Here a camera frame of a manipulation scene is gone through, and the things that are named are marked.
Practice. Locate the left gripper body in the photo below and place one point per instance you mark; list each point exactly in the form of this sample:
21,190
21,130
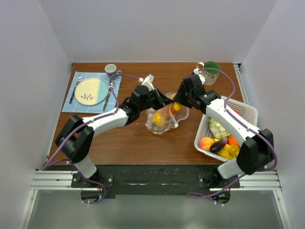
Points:
152,101

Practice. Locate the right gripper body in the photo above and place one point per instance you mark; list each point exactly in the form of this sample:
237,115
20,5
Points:
184,97

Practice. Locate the yellow red mango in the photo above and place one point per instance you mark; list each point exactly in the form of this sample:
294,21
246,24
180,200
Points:
177,107

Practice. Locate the polka dot zip bag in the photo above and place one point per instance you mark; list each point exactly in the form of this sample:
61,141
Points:
172,122

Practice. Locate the yellow lemon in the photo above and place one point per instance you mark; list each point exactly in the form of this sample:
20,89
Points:
159,119

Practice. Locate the purple eggplant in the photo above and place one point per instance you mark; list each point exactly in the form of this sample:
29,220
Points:
218,145

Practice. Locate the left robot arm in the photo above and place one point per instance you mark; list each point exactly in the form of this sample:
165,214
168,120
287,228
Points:
76,137

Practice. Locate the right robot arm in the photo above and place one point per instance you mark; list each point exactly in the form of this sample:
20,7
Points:
257,146

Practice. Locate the green interior floral mug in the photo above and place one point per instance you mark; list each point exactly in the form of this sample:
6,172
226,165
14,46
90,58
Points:
209,71

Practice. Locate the blue placemat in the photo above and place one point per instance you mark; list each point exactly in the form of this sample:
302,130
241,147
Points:
76,107

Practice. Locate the small grey cup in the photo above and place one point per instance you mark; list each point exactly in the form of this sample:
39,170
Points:
111,69

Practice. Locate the cream and blue plate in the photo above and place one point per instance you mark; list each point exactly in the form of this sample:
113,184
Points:
91,91

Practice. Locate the cabbage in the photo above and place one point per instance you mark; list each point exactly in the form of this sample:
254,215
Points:
218,130

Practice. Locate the peach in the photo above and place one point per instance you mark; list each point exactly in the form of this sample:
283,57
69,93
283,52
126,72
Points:
205,143

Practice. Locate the white plastic basket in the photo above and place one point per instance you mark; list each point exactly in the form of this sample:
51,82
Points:
247,109

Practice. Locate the small orange tangerine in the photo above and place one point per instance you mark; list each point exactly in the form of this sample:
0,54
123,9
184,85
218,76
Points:
232,140

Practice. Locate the yellow banana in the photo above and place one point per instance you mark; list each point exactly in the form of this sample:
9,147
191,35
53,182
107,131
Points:
229,151

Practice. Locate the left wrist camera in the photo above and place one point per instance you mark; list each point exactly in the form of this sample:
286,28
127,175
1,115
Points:
147,81

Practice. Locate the spoon with black handle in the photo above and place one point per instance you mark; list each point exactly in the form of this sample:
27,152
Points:
111,86

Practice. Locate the fork with black handle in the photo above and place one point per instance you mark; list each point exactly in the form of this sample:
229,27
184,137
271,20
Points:
79,79

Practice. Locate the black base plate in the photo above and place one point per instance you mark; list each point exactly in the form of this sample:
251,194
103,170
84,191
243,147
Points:
158,179

